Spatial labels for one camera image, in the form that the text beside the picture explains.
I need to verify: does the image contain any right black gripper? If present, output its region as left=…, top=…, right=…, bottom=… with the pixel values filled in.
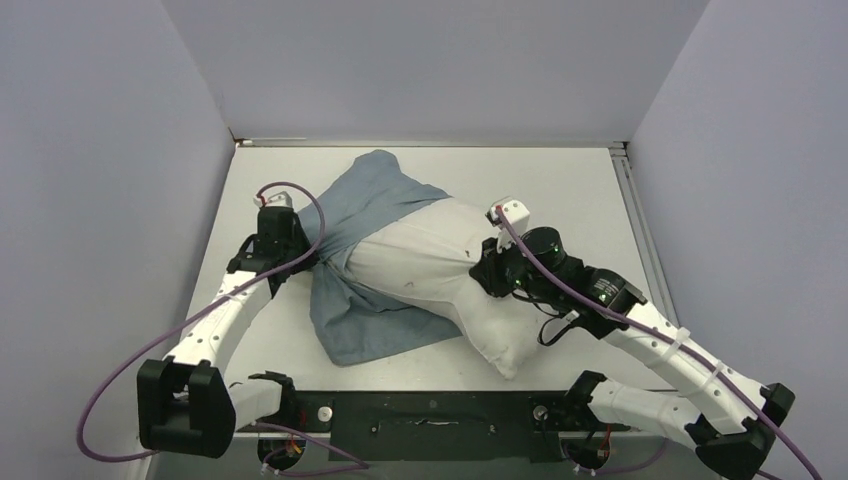
left=473, top=228, right=561, bottom=304

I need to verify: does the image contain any cream white pillow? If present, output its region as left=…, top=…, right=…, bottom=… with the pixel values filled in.
left=346, top=198, right=546, bottom=380

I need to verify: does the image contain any patchwork and blue pillowcase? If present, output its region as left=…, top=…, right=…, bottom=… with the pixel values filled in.
left=298, top=150, right=461, bottom=366

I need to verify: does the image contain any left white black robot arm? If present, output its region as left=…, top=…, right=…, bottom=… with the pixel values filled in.
left=136, top=206, right=317, bottom=458

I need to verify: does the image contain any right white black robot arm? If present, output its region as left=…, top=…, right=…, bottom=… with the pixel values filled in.
left=469, top=227, right=796, bottom=479

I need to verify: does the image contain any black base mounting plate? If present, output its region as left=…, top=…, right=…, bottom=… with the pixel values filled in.
left=231, top=390, right=632, bottom=464

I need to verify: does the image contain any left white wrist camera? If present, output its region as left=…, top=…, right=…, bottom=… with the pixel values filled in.
left=253, top=190, right=293, bottom=209

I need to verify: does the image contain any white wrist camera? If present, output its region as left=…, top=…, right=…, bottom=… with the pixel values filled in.
left=253, top=190, right=293, bottom=209
left=486, top=197, right=530, bottom=253

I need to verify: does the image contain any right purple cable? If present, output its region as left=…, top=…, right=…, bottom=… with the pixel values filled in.
left=493, top=205, right=823, bottom=480

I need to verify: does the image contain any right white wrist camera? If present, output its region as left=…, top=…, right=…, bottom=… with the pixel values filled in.
left=486, top=197, right=530, bottom=253

